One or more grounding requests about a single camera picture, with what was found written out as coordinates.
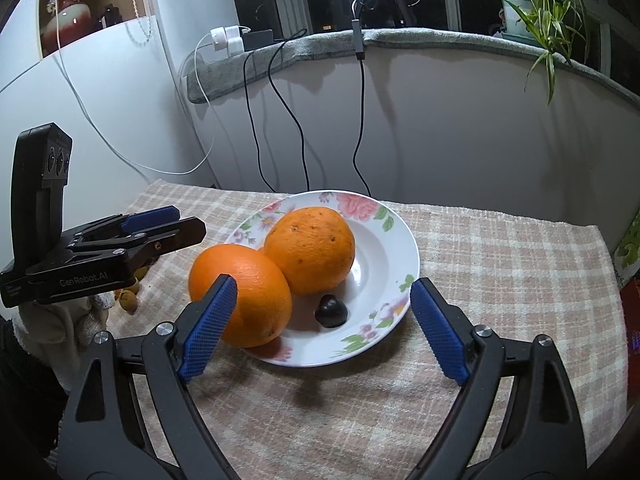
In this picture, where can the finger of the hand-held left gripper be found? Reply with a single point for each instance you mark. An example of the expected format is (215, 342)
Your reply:
(150, 217)
(175, 235)

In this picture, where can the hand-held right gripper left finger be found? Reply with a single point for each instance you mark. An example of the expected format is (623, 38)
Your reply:
(207, 330)

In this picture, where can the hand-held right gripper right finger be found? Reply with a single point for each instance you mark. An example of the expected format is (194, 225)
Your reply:
(440, 335)

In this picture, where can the smooth large orange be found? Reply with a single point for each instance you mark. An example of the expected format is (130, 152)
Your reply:
(240, 280)

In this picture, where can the white floral plate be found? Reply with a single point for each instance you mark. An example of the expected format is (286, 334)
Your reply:
(380, 270)

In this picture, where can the dark brown chestnut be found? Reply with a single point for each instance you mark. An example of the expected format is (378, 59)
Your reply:
(331, 312)

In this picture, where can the rough spotted large orange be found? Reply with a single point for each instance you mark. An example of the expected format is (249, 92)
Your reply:
(310, 245)

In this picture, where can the person's left forearm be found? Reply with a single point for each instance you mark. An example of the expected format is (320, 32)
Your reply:
(25, 400)

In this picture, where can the person's left hand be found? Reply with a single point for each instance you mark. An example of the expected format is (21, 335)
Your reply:
(55, 330)

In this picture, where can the white cabinet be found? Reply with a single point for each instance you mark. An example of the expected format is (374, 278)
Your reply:
(30, 90)

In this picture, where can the checkered tablecloth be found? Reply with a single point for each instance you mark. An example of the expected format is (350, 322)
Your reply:
(350, 410)

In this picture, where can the red vase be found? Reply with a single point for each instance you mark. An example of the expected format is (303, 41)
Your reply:
(67, 15)

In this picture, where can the red box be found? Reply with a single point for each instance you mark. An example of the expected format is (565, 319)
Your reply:
(632, 310)

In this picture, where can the dark bottle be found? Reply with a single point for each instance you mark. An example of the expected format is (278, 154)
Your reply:
(111, 12)

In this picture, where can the green bag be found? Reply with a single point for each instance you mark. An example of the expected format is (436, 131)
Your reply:
(629, 255)

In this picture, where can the black power adapter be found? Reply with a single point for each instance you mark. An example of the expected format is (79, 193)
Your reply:
(258, 40)

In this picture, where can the grey windowsill mat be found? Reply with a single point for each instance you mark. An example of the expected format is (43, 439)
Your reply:
(450, 42)

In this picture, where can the white plant pot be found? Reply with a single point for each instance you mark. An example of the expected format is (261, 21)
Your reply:
(515, 10)

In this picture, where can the spider plant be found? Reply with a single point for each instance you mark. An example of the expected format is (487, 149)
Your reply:
(545, 5)

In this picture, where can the white window frame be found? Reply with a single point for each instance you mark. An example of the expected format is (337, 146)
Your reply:
(292, 0)

